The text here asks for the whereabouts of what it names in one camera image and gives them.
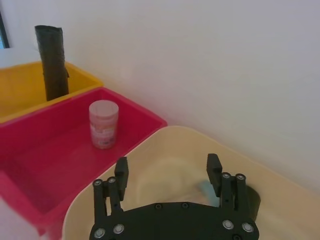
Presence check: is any yellow plastic bin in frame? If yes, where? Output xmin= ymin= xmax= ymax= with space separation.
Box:
xmin=0 ymin=61 xmax=104 ymax=124

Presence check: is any light blue item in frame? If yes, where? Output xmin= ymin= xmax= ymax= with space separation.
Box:
xmin=197 ymin=179 xmax=221 ymax=201

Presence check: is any dark window frame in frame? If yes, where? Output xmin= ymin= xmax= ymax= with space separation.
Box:
xmin=0 ymin=0 xmax=10 ymax=49

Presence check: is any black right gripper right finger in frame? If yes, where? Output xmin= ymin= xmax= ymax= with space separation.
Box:
xmin=206 ymin=153 xmax=249 ymax=219

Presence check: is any cream plastic bin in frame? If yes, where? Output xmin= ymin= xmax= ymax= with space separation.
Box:
xmin=61 ymin=125 xmax=320 ymax=240

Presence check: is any pink can with white lid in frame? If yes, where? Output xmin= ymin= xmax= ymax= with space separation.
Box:
xmin=88 ymin=99 xmax=120 ymax=151

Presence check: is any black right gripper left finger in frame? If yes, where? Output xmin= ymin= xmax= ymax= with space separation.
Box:
xmin=92 ymin=156 xmax=130 ymax=226

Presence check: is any black rolled mat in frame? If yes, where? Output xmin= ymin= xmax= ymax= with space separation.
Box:
xmin=34 ymin=24 xmax=70 ymax=102

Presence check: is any red plastic bin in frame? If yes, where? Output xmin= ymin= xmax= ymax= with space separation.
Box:
xmin=0 ymin=86 xmax=168 ymax=236

